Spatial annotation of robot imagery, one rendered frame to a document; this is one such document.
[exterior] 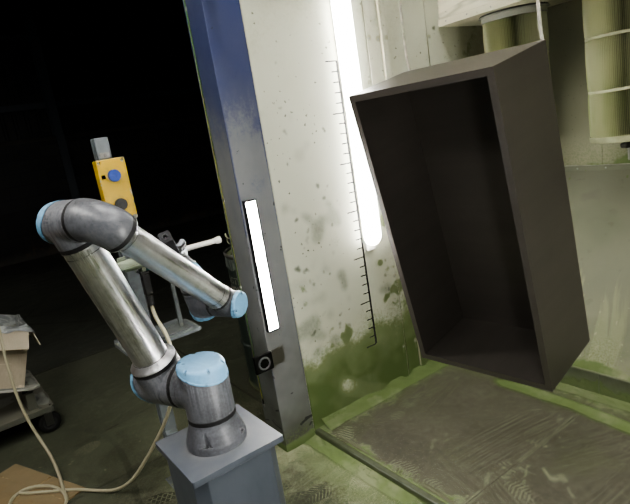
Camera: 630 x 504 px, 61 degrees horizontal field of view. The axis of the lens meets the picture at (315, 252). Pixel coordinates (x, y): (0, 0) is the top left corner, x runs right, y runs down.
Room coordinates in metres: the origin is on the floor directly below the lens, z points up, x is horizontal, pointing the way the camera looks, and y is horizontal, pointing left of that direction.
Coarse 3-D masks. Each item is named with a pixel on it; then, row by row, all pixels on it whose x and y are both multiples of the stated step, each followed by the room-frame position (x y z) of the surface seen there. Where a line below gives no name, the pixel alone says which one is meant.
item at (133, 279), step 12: (96, 144) 2.29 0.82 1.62; (108, 144) 2.32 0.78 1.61; (96, 156) 2.30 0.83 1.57; (120, 252) 2.30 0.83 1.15; (132, 276) 2.30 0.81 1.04; (132, 288) 2.30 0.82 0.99; (144, 300) 2.32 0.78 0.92; (156, 408) 2.33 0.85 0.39; (168, 420) 2.31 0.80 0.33; (168, 432) 2.30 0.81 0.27
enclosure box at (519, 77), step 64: (448, 64) 2.06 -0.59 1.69; (512, 64) 1.72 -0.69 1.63; (384, 128) 2.22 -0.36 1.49; (448, 128) 2.24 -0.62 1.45; (512, 128) 1.70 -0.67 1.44; (384, 192) 2.19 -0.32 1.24; (448, 192) 2.33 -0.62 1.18; (512, 192) 1.71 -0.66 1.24; (448, 256) 2.44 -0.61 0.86; (512, 256) 2.18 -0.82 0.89; (576, 256) 1.96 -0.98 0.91; (448, 320) 2.41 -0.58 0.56; (512, 320) 2.27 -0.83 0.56; (576, 320) 1.95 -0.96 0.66
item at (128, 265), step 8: (208, 240) 2.35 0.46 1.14; (216, 240) 2.36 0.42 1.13; (192, 248) 2.30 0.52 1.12; (120, 264) 2.11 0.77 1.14; (128, 264) 2.13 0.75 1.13; (136, 264) 2.14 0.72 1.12; (136, 272) 2.17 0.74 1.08; (144, 272) 2.16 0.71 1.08; (144, 280) 2.16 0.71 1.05; (144, 288) 2.16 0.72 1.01; (152, 288) 2.18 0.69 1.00; (152, 296) 2.17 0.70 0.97; (152, 304) 2.17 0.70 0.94
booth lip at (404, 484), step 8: (320, 432) 2.47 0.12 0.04; (328, 440) 2.41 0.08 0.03; (336, 440) 2.38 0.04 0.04; (344, 448) 2.31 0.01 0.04; (352, 448) 2.29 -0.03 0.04; (352, 456) 2.26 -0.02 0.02; (360, 456) 2.22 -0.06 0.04; (368, 464) 2.16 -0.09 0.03; (376, 464) 2.14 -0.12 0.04; (384, 472) 2.08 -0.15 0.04; (392, 472) 2.07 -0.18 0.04; (392, 480) 2.04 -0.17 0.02; (400, 480) 2.01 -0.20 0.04; (408, 488) 1.96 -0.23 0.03; (416, 488) 1.94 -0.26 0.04; (416, 496) 1.92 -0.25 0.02; (424, 496) 1.89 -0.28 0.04; (432, 496) 1.88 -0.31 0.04
